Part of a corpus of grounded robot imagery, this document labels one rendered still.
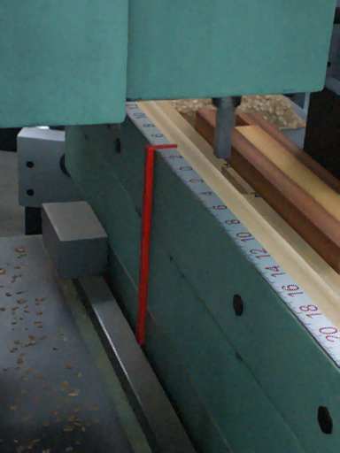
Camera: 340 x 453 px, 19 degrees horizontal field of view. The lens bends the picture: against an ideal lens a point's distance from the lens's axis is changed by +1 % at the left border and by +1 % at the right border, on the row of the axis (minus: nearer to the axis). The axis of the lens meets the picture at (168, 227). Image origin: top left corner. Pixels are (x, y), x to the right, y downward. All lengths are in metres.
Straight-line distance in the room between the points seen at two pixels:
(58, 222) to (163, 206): 0.17
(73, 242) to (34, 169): 0.45
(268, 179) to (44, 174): 0.62
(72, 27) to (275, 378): 0.20
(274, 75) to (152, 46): 0.08
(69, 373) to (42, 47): 0.25
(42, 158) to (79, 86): 0.66
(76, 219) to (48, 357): 0.13
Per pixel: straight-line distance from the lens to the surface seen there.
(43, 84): 0.54
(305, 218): 0.58
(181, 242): 0.61
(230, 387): 0.56
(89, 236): 0.77
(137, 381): 0.67
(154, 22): 0.58
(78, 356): 0.72
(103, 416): 0.66
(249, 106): 0.87
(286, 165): 0.65
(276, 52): 0.62
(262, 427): 0.52
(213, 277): 0.56
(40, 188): 1.22
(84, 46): 0.54
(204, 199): 0.58
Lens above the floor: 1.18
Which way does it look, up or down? 25 degrees down
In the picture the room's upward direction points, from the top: 3 degrees clockwise
